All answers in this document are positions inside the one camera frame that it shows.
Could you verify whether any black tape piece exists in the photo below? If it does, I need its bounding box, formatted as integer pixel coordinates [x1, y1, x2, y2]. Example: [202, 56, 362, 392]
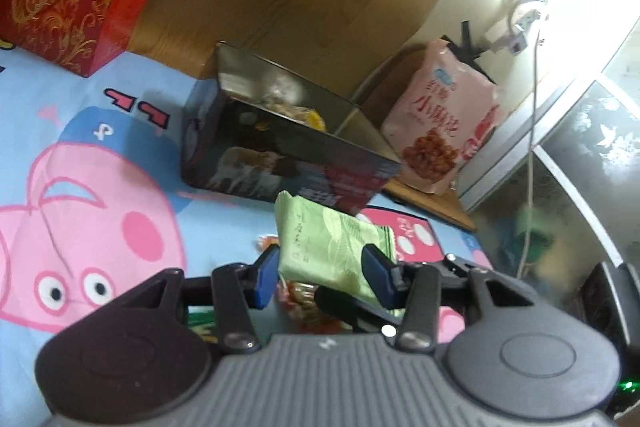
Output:
[442, 21, 497, 80]

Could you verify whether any green snack packet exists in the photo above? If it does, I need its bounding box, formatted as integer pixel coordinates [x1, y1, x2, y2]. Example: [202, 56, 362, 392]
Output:
[274, 190, 398, 310]

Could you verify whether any frosted glass window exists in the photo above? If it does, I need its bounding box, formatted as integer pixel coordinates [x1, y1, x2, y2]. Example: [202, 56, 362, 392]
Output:
[457, 14, 640, 278]

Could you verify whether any yellow snack packet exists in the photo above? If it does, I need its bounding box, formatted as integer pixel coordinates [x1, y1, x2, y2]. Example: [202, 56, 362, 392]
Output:
[294, 106, 327, 131]

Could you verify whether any white power strip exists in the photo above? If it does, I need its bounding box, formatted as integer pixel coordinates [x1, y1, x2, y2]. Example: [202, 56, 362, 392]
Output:
[487, 0, 551, 55]

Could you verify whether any black tin box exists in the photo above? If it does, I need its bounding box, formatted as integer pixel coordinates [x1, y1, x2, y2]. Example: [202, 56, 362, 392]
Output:
[180, 41, 403, 215]

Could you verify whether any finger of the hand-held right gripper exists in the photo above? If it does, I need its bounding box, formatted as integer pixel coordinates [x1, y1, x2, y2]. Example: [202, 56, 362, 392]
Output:
[314, 285, 406, 334]

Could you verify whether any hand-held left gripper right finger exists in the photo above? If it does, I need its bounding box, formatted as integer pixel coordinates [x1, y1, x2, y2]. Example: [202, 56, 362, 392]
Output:
[361, 244, 551, 353]

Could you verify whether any cartoon pig printed blanket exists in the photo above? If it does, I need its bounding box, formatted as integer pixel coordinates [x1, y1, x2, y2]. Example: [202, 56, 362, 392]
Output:
[0, 39, 496, 427]

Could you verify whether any pink snack bag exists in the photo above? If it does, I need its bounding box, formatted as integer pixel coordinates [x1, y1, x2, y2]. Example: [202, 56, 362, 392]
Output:
[381, 39, 502, 195]

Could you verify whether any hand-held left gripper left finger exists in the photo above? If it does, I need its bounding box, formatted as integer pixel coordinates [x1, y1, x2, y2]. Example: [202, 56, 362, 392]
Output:
[120, 244, 281, 355]

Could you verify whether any colourful candy packet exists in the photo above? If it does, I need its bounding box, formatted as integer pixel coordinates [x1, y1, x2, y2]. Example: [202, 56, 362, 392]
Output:
[276, 278, 353, 334]

